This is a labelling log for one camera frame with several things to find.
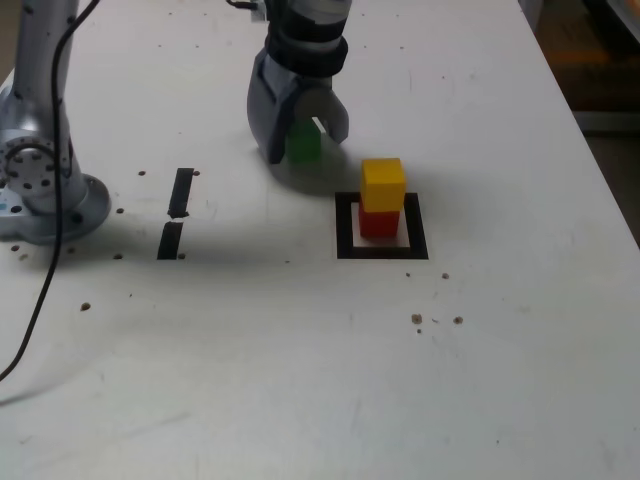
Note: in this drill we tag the green cube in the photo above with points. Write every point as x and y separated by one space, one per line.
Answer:
305 145

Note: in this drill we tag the black tape strip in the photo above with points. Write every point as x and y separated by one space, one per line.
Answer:
181 192

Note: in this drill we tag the red cube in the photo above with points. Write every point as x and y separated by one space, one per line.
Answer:
380 225

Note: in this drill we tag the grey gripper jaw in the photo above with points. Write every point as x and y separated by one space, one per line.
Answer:
335 112
267 110

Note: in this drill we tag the black tape square outline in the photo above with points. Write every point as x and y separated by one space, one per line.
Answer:
380 254

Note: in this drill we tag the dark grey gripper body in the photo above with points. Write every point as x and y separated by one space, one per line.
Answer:
315 82

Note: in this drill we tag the brown cardboard box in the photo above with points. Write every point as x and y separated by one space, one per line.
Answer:
595 60

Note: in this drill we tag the yellow cube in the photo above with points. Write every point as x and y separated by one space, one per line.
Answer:
382 185

